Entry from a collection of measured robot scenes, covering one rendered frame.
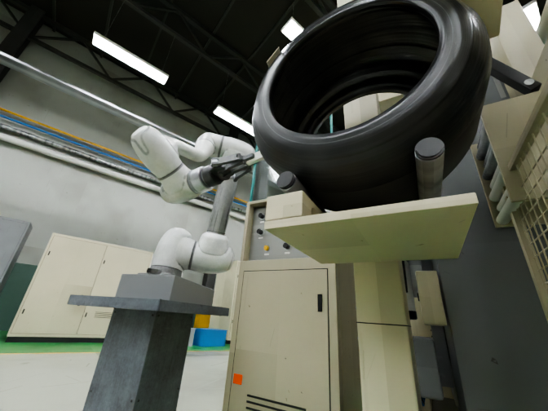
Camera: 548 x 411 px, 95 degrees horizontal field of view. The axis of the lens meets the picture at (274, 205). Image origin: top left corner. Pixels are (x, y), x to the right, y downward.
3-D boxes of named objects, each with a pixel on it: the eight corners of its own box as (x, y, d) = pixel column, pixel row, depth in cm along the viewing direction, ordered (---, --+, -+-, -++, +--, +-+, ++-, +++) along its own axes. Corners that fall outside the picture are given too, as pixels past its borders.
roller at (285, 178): (327, 236, 83) (324, 224, 86) (340, 232, 82) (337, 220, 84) (276, 191, 56) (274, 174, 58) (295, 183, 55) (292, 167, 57)
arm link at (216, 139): (196, 133, 131) (222, 140, 134) (202, 125, 146) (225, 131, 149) (192, 156, 137) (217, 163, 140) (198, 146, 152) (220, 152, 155)
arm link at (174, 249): (152, 270, 132) (164, 232, 143) (187, 276, 136) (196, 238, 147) (148, 262, 118) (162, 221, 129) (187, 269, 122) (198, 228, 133)
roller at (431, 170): (423, 227, 70) (418, 213, 72) (442, 223, 69) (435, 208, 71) (418, 161, 43) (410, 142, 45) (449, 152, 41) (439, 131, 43)
